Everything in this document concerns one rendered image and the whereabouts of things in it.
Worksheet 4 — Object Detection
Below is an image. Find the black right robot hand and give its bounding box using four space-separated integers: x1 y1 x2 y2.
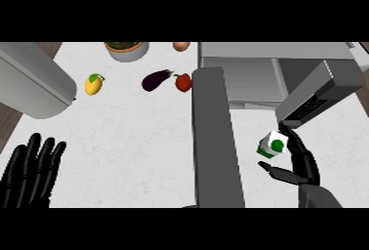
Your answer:
257 124 322 188

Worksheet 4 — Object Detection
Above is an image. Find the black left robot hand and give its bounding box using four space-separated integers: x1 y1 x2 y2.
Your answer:
0 132 68 209

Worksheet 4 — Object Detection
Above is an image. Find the purple eggplant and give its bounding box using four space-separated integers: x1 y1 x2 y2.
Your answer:
141 68 175 93

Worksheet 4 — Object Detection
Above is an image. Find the dark grey microwave door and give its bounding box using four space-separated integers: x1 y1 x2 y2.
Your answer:
191 66 247 209

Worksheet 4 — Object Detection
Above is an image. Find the grey microwave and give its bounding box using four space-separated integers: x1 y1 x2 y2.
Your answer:
198 42 369 130

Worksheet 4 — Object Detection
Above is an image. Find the red bell pepper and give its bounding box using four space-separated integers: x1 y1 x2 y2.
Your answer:
173 72 194 94

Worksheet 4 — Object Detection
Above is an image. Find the yellow mango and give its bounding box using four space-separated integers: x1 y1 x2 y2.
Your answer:
84 73 107 97

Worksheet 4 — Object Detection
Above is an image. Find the pale grey rounded appliance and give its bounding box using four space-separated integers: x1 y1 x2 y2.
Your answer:
0 42 80 120

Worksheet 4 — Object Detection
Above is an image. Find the brown egg-shaped item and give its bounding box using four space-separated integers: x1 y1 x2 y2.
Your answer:
172 42 192 53

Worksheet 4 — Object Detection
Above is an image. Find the white and green milk carton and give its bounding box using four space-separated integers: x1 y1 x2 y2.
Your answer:
256 129 290 160

